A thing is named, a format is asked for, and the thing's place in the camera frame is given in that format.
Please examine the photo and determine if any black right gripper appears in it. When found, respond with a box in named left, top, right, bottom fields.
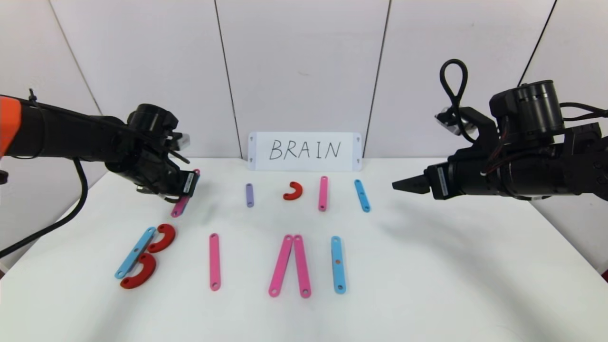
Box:
left=392, top=154, right=501, bottom=200

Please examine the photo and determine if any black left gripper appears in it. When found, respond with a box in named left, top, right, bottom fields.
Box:
left=167, top=170, right=199, bottom=198

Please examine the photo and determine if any white BRAIN sign card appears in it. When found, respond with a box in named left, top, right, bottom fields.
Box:
left=248, top=132, right=362, bottom=172

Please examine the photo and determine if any black right camera mount bracket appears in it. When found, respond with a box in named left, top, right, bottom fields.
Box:
left=458, top=107, right=499, bottom=160

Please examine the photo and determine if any looped black right camera cable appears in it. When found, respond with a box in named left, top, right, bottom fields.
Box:
left=439, top=58, right=478, bottom=143

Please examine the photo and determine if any large red curved piece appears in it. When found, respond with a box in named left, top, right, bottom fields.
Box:
left=120, top=253, right=157, bottom=289
left=147, top=224, right=176, bottom=253

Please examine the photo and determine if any small red curved piece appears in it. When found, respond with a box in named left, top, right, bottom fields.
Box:
left=283, top=181, right=304, bottom=201

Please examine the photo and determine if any blue flat bar with holes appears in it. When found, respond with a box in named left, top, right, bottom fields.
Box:
left=114, top=227, right=157, bottom=279
left=353, top=179, right=371, bottom=213
left=331, top=236, right=346, bottom=294

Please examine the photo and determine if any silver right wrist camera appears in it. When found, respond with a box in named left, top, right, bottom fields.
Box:
left=435, top=107, right=475, bottom=136

